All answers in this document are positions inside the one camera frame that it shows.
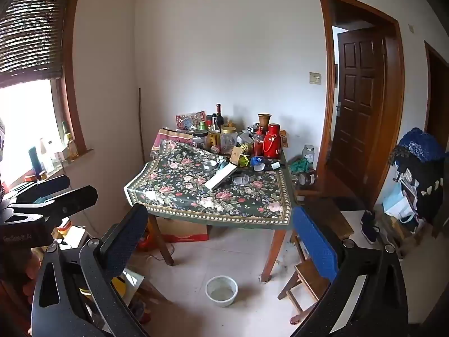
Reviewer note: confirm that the clear glass jar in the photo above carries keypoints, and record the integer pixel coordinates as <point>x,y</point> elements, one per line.
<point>308,153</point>

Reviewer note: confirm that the black cloth shoe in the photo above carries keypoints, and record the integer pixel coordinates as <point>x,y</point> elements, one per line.
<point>373,234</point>
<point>367,221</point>

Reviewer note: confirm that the small white container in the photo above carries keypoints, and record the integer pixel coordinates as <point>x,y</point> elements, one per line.
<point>259,167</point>

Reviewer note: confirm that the brown wooden door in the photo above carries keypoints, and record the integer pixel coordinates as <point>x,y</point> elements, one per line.
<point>357,112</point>

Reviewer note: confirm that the red thermos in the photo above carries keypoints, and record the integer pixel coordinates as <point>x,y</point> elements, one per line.
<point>272,142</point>

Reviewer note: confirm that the dark teal bottle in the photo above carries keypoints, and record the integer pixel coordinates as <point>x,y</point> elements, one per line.
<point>34,161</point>

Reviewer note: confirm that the dark wine bottle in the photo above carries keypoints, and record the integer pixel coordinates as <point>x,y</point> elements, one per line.
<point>219,116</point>

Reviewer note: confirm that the light blue plastic bag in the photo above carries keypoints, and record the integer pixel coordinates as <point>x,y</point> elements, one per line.
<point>398,203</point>

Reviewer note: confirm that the small wooden stool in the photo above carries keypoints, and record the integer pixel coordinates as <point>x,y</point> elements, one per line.
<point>308,273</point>

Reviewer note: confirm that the brown metal can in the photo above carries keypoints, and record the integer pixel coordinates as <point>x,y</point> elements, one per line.
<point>307,179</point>

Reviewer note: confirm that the green snack wrapper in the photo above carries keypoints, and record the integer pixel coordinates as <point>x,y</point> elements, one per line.
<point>244,161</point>

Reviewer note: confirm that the wall light switch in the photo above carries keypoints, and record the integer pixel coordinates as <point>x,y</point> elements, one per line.
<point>315,78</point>

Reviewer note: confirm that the blue knitted cloth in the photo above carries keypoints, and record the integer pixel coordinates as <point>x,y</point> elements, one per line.
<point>421,144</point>

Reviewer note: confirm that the bamboo window blind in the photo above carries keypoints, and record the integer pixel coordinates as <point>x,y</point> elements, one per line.
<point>31,35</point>

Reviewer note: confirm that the wooden table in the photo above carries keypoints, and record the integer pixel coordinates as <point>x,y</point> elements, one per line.
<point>273,252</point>

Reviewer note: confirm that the black lidded jar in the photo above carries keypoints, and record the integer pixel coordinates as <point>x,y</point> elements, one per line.
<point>200,139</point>

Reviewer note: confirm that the green cloth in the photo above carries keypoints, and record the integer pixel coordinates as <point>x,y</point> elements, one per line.
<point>298,165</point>

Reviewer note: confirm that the cardboard box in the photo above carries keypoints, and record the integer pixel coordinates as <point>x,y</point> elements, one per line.
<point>186,233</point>

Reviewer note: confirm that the clear plastic bottle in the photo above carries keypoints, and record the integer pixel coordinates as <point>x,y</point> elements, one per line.
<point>45,152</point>

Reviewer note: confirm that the wooden door frame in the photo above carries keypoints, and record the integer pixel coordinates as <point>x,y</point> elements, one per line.
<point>426,87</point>
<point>394,112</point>

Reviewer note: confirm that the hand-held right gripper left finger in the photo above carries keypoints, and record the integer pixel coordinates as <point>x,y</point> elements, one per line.
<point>122,242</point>

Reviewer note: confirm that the pink patterned cloth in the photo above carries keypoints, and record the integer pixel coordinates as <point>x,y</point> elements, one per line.
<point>168,136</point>

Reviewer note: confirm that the white plastic bowl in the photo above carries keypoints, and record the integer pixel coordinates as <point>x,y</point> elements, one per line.
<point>221,294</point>

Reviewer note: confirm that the yellow lidded clear jar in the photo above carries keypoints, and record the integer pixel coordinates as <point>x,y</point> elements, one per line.
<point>228,141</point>

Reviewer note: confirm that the person's left hand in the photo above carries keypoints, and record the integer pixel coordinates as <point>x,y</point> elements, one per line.
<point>28,266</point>

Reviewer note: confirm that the long white box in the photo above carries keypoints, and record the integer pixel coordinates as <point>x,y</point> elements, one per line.
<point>221,177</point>

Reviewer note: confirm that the yellow plastic container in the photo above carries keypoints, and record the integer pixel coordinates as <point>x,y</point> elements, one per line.
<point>119,285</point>

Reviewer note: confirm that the blue round lid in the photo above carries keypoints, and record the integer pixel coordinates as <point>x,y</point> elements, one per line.
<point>258,160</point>

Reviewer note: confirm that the yellow label glass bottle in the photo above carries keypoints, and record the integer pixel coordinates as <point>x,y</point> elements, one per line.
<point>214,137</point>

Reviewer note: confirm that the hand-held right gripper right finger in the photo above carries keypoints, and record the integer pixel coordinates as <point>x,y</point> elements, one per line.
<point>315,242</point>

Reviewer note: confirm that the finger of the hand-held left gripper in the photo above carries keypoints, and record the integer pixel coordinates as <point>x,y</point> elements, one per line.
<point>45,186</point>
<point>70,198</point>

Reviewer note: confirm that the red sauce bottle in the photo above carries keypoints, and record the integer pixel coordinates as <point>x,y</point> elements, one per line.
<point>259,144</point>

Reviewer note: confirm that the red plastic bag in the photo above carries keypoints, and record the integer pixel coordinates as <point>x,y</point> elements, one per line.
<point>144,243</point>

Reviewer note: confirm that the amber oil bottle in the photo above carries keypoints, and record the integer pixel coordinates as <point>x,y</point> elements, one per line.
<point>72,147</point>

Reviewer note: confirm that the wooden window frame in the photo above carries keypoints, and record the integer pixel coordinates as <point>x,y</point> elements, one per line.
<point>72,105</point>

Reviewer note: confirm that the glass ashtray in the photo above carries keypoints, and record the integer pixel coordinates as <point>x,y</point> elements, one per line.
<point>241,180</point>

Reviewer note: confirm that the green glass bottle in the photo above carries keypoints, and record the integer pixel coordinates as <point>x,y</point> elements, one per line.
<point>65,130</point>

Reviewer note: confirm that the small green bottle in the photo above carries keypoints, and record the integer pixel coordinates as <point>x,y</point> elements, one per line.
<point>202,126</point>

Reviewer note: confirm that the brown ceramic vase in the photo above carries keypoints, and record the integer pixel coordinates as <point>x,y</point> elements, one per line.
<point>264,120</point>

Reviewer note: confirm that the small glass jar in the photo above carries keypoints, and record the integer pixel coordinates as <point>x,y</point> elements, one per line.
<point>214,149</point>

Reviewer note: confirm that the red snack bag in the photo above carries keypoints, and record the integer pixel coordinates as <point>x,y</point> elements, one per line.
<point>189,121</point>

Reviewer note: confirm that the dark wooden bench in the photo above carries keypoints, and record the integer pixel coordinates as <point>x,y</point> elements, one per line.
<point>326,214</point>

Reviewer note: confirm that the floral tablecloth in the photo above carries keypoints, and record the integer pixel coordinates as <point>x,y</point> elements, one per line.
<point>182,189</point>

